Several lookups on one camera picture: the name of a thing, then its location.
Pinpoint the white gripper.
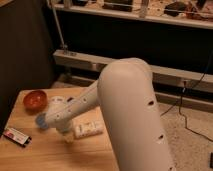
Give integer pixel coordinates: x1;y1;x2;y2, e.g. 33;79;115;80
56;121;74;143

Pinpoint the black white red box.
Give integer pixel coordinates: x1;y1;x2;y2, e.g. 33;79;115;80
3;127;32;147

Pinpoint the blue plastic cup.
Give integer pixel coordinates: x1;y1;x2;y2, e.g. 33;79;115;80
35;113;48;129

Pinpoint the white metal shelf frame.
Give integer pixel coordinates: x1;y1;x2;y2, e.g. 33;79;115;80
52;4;213;102

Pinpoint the orange bowl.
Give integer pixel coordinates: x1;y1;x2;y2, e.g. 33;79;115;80
23;90;47;111

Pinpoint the white plastic bottle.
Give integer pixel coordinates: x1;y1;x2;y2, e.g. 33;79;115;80
74;121;103;139

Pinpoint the black cable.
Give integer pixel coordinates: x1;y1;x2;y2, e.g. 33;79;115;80
159;43;213;144

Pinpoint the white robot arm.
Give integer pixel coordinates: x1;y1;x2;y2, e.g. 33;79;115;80
44;58;176;171

